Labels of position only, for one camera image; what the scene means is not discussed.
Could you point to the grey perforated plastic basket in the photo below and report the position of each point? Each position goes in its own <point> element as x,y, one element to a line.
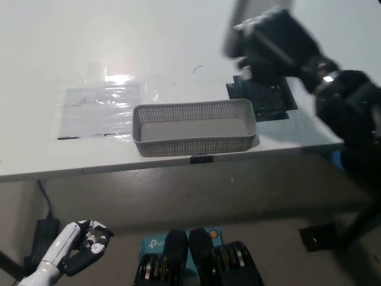
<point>253,6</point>
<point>193,146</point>

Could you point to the black stand leg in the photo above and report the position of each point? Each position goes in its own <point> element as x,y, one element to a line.
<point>10,265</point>

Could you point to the black table leg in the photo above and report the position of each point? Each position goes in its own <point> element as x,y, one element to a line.
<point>361,222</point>

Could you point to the black floor plate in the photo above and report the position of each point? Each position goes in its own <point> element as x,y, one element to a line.
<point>317,238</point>

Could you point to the blue object under table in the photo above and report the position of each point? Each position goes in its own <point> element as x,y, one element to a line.
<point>337,159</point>

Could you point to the teal router box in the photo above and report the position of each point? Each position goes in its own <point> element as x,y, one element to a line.
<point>151,244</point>

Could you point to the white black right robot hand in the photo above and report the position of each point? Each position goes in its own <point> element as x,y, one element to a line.
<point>279,50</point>

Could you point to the black power adapter brick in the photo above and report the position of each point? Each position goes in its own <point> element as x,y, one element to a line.
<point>44,235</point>

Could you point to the clear plastic sheet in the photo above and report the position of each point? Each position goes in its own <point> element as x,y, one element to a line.
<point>98,110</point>

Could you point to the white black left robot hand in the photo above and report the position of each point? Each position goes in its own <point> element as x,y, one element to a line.
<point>67,244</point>

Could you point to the thin black tape strip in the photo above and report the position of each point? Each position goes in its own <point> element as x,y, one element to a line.
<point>68,138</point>

